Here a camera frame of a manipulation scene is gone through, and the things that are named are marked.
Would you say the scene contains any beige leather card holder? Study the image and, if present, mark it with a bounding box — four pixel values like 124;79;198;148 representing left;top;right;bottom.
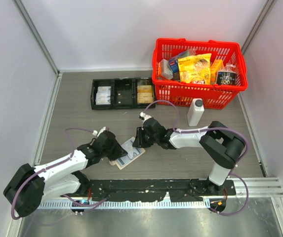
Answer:
109;137;146;170

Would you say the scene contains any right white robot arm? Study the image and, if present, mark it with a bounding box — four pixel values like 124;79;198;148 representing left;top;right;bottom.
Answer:
132;118;248;195

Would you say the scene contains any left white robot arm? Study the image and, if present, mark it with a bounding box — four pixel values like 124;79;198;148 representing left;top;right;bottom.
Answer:
3;128;127;220

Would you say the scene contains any gold cards stack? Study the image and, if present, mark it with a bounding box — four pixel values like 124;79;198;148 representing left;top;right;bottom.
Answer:
137;85;154;104

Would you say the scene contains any white cards stack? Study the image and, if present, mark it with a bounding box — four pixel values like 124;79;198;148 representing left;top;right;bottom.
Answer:
95;86;111;105

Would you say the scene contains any black three-compartment card tray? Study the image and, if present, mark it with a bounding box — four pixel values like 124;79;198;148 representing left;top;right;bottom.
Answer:
90;78;156;110

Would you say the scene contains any black card in tray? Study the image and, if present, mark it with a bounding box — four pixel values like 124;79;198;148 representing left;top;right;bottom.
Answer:
114;86;132;107

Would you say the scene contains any white plastic bottle black cap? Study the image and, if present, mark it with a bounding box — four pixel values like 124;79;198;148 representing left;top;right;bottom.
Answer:
187;98;204;126

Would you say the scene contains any grey boxed item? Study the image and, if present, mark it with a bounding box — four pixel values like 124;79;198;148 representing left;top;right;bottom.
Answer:
158;59;173;80

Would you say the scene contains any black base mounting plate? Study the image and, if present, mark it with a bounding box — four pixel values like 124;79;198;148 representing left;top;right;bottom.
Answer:
60;178;237;202

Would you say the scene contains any blue snack packet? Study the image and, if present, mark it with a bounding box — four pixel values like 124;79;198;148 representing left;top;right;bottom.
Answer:
168;48;196;73

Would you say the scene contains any yellow snack bag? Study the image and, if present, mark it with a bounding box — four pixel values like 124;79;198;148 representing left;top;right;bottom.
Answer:
178;53;211;85

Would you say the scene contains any red plastic shopping basket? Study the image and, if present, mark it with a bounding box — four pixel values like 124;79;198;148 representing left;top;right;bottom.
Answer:
152;38;248;110

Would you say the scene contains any orange snack box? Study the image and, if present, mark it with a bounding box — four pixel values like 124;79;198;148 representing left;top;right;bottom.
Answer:
210;59;224;84

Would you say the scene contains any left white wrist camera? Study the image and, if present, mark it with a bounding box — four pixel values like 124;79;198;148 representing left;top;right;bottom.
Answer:
92;126;109;137

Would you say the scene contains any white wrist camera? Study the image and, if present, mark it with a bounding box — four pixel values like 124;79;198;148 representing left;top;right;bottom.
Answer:
139;112;152;121
92;126;109;137

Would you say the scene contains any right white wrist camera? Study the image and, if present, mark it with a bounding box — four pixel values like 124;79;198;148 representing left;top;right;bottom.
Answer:
139;112;152;121

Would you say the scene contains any white slotted cable duct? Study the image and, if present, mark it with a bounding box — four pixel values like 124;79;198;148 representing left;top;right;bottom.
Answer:
39;198;210;210

